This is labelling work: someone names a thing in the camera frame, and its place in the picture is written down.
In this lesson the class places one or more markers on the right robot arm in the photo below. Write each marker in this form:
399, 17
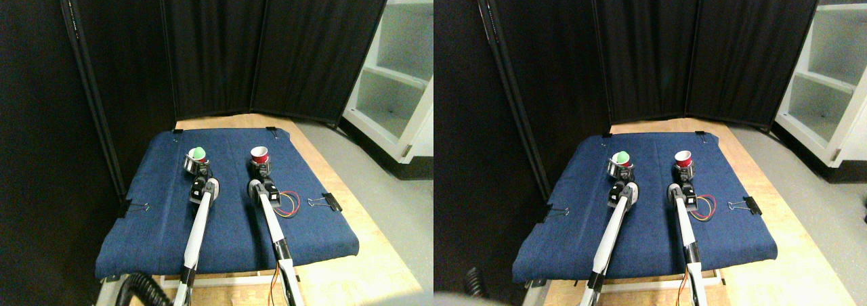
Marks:
271, 226
685, 231

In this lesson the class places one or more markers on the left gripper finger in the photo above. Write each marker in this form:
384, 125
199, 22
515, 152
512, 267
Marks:
611, 170
187, 165

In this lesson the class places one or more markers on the dark blue cloth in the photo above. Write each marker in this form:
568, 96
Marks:
230, 238
650, 242

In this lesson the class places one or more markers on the green ball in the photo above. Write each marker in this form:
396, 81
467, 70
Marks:
198, 153
619, 158

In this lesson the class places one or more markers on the black bracket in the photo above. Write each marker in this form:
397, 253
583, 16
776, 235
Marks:
275, 197
691, 199

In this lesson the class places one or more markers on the white shelf unit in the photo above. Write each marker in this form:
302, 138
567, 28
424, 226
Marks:
830, 69
396, 69

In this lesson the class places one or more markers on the black curtain stand pole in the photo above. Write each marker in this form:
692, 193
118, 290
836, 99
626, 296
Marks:
91, 96
508, 96

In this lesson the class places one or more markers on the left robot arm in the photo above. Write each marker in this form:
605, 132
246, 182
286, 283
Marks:
611, 238
197, 235

